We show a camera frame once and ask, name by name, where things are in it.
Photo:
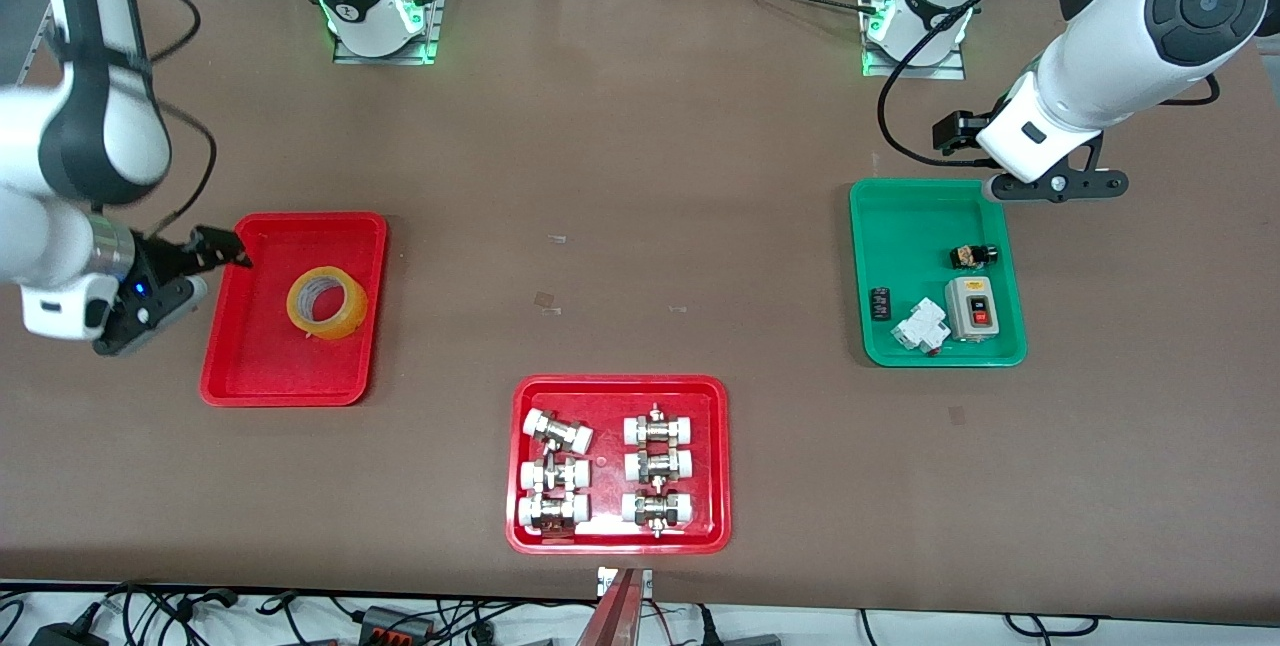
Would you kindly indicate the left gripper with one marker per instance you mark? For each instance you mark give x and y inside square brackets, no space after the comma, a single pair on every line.
[962,130]

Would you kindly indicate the black gold knob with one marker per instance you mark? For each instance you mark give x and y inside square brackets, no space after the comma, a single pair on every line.
[975,257]

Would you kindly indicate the red tray with fittings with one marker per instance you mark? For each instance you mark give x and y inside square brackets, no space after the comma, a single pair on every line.
[610,466]

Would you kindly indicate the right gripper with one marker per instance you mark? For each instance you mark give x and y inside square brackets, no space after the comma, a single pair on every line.
[158,264]

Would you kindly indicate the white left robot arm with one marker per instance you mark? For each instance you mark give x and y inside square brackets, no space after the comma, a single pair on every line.
[1130,36]

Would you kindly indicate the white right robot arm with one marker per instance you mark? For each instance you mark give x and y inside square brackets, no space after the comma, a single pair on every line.
[90,116]

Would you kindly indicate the white metal pipe fitting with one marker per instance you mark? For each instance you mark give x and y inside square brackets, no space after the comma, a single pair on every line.
[555,475]
[657,508]
[553,511]
[558,431]
[658,428]
[658,466]

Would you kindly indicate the empty red plastic tray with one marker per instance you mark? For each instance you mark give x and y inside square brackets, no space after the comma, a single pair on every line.
[260,366]

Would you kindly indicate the small metal bracket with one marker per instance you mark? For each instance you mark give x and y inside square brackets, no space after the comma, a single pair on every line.
[605,581]

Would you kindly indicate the grey push button switch box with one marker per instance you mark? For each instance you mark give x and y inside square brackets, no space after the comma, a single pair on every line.
[972,311]

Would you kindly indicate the red aluminium bar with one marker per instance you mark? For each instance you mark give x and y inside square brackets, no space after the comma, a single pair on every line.
[612,616]

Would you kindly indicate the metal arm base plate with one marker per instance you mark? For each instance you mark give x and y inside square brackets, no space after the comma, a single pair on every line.
[432,16]
[955,71]

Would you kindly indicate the white circuit breaker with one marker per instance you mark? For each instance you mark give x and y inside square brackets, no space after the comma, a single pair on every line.
[920,326]

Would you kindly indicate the yellow clear tape roll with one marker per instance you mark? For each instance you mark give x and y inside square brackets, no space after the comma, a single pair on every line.
[345,321]

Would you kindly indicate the green plastic tray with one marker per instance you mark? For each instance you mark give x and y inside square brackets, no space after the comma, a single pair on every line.
[925,246]

